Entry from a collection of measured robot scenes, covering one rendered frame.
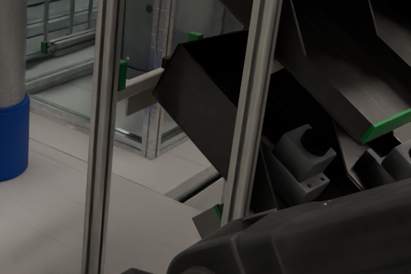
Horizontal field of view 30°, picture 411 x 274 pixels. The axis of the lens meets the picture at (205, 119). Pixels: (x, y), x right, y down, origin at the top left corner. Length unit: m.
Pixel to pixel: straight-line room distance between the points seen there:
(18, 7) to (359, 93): 0.86
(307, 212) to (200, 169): 1.18
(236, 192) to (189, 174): 0.90
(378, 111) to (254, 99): 0.12
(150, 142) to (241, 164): 0.94
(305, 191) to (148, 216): 0.72
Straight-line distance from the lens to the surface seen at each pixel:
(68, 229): 1.41
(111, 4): 0.76
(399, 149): 0.89
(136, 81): 0.84
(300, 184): 0.78
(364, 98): 0.73
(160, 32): 1.57
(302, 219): 0.47
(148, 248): 1.38
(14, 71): 1.49
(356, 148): 0.95
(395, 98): 0.76
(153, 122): 1.64
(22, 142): 1.55
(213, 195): 1.75
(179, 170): 1.64
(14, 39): 1.47
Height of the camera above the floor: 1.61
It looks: 23 degrees down
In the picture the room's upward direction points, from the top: 7 degrees clockwise
